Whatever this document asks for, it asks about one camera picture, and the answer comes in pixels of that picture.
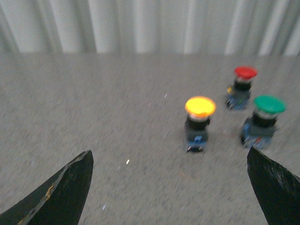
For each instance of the yellow mushroom push button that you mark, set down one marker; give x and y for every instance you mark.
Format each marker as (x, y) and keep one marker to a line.
(199, 110)

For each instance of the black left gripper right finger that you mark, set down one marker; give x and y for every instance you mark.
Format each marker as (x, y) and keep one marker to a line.
(276, 188)

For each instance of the green mushroom push button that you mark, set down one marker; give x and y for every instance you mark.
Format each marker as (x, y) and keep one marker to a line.
(258, 130)

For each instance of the white pleated curtain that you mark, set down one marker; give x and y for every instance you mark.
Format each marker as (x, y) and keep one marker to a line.
(226, 27)

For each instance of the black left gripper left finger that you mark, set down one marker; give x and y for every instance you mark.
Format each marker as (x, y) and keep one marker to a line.
(59, 200)

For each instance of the red mushroom push button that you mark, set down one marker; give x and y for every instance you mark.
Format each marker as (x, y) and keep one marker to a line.
(238, 95)

